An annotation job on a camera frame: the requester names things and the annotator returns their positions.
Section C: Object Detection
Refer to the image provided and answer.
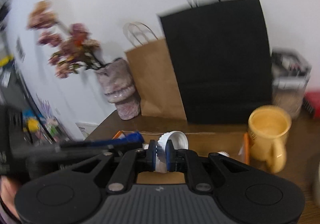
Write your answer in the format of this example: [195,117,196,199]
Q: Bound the white round lid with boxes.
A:
[154,131,188,173]

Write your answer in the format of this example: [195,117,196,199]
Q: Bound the wire rack with bottles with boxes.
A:
[22,110,64,144]

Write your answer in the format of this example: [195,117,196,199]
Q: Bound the white wall panel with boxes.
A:
[75,122,99,139]

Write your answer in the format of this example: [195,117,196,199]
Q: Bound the pink marbled vase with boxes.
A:
[95,58,142,120]

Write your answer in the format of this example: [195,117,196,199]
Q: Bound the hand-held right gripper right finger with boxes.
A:
[166,140,253,193]

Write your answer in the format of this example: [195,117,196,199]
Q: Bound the clear container black lid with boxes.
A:
[271,49,312,119]

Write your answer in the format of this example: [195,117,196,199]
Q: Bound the yellow mug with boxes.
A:
[247,105,292,174]

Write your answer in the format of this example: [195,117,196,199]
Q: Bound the black paper bag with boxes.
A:
[157,0,274,124]

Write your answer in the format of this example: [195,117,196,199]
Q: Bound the dried pink flowers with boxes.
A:
[26,0,105,79]

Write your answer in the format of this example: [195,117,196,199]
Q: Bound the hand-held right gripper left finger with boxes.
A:
[59,140,158,194]

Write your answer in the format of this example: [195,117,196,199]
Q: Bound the wall poster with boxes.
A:
[15,37,25,60]

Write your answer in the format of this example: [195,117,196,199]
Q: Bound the red cardboard box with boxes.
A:
[114,130,250,184]

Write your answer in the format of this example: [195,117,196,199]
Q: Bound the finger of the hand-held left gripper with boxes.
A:
[11,144,118,162]
[84,132,143,149]

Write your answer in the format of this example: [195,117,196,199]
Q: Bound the purple flower decoration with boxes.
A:
[36,92,54,119]

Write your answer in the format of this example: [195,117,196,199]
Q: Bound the brown paper bag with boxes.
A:
[122,22,187,121]

